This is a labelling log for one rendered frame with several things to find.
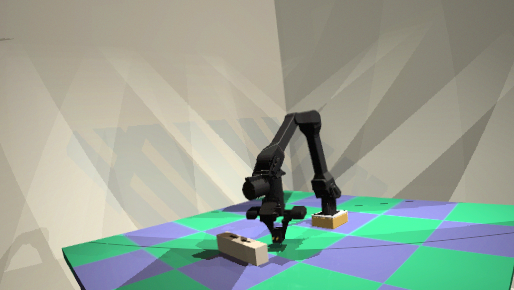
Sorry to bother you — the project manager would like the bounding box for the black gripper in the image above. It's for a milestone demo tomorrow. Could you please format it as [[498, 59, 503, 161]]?
[[246, 192, 307, 238]]

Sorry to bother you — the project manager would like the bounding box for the black two-prong plug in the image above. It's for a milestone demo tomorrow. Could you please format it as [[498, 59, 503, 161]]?
[[272, 227, 285, 244]]

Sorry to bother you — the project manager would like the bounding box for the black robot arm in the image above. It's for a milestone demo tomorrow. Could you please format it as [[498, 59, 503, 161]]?
[[242, 110, 341, 222]]

